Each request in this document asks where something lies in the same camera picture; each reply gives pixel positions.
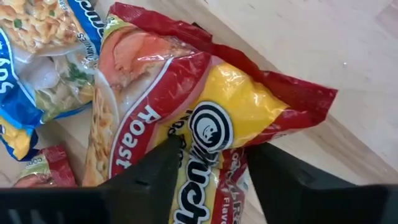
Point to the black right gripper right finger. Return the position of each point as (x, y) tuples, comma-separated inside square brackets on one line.
[(295, 193)]

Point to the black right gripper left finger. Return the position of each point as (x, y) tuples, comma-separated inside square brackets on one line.
[(146, 193)]

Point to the red Maruchan noodle packet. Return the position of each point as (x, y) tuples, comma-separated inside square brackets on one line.
[(236, 93), (53, 168), (230, 193)]

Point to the blue Maruchan noodle packet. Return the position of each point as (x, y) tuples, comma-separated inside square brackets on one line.
[(18, 105)]

